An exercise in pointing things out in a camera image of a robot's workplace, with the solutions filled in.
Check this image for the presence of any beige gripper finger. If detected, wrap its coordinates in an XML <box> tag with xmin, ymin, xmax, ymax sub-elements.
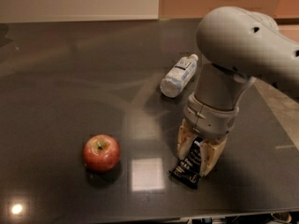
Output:
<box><xmin>200</xmin><ymin>136</ymin><xmax>227</xmax><ymax>176</ymax></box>
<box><xmin>178</xmin><ymin>119</ymin><xmax>197</xmax><ymax>160</ymax></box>

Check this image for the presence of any black rxbar chocolate wrapper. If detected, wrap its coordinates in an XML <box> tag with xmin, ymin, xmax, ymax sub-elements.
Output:
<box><xmin>169</xmin><ymin>137</ymin><xmax>203</xmax><ymax>189</ymax></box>

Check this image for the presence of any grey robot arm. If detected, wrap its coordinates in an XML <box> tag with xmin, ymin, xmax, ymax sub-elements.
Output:
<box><xmin>175</xmin><ymin>7</ymin><xmax>299</xmax><ymax>177</ymax></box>

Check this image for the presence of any clear plastic water bottle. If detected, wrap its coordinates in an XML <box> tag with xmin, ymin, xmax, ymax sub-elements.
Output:
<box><xmin>160</xmin><ymin>54</ymin><xmax>198</xmax><ymax>98</ymax></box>

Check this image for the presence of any red apple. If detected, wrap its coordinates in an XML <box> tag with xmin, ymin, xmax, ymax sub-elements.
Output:
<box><xmin>82</xmin><ymin>134</ymin><xmax>121</xmax><ymax>173</ymax></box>

